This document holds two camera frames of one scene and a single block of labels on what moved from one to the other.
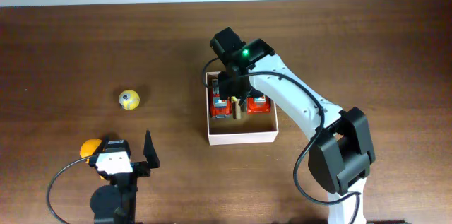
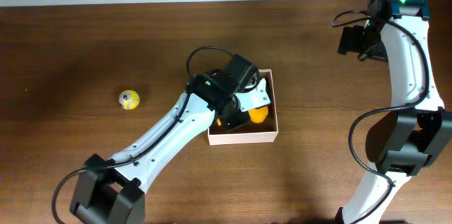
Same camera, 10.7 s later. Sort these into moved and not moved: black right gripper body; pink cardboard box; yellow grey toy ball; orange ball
Moved: black right gripper body; orange ball
Not moved: yellow grey toy ball; pink cardboard box
